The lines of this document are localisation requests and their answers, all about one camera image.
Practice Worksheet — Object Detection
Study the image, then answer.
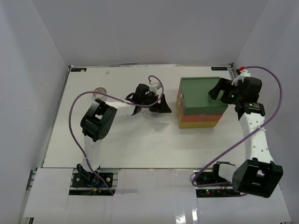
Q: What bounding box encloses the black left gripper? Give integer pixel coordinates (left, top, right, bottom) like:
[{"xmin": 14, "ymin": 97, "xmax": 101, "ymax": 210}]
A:
[{"xmin": 141, "ymin": 94, "xmax": 171, "ymax": 114}]

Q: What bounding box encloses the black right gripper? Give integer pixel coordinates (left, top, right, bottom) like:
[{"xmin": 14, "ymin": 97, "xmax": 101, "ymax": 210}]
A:
[{"xmin": 208, "ymin": 78, "xmax": 243, "ymax": 105}]

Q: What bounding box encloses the small clear tape roll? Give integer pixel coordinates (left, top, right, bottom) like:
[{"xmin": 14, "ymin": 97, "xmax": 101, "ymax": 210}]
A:
[{"xmin": 143, "ymin": 111, "xmax": 152, "ymax": 119}]

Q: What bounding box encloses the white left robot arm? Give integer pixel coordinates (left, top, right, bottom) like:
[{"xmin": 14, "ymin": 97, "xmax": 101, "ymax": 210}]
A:
[{"xmin": 77, "ymin": 83, "xmax": 171, "ymax": 186}]

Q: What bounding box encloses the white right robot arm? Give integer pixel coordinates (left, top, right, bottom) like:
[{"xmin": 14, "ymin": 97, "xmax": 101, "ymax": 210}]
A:
[{"xmin": 208, "ymin": 77, "xmax": 283, "ymax": 198}]

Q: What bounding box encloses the green drawer box shell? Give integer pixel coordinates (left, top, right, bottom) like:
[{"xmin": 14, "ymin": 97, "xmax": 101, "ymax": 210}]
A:
[{"xmin": 178, "ymin": 77, "xmax": 228, "ymax": 115}]

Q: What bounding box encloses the black label right corner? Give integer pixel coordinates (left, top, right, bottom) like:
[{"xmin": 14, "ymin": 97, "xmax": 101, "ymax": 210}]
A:
[{"xmin": 211, "ymin": 67, "xmax": 228, "ymax": 71}]

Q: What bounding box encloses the black label corner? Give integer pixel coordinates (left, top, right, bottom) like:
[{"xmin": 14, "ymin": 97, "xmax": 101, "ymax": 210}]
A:
[
  {"xmin": 70, "ymin": 68, "xmax": 87, "ymax": 72},
  {"xmin": 211, "ymin": 67, "xmax": 228, "ymax": 71}
]

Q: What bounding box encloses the yellow drawer box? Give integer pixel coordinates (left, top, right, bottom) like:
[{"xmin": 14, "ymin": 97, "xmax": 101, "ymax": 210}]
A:
[{"xmin": 178, "ymin": 112, "xmax": 219, "ymax": 129}]

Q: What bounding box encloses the large clear tape roll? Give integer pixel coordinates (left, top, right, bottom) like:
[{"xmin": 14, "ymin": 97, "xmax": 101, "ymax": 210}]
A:
[{"xmin": 93, "ymin": 87, "xmax": 108, "ymax": 101}]

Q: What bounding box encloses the black label left corner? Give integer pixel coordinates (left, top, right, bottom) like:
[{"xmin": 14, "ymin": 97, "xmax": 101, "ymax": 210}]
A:
[{"xmin": 70, "ymin": 68, "xmax": 87, "ymax": 72}]

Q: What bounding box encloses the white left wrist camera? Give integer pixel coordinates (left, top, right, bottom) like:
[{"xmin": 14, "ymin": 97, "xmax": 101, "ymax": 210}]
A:
[{"xmin": 149, "ymin": 83, "xmax": 161, "ymax": 94}]

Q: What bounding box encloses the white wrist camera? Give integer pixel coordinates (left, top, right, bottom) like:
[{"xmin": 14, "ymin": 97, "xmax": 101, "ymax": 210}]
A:
[
  {"xmin": 149, "ymin": 83, "xmax": 161, "ymax": 94},
  {"xmin": 231, "ymin": 66, "xmax": 251, "ymax": 86}
]

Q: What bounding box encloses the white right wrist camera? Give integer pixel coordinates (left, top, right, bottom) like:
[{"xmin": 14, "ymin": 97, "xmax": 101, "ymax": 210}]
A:
[{"xmin": 231, "ymin": 66, "xmax": 251, "ymax": 86}]

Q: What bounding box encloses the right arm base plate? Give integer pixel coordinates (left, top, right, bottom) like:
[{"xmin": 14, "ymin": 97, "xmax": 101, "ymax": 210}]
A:
[{"xmin": 194, "ymin": 172, "xmax": 232, "ymax": 188}]

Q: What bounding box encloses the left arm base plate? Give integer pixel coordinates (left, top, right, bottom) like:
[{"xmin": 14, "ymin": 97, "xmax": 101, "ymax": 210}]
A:
[{"xmin": 71, "ymin": 172, "xmax": 114, "ymax": 189}]

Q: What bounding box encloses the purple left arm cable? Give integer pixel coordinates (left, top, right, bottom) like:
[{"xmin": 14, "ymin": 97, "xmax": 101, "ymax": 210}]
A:
[{"xmin": 69, "ymin": 75, "xmax": 164, "ymax": 196}]

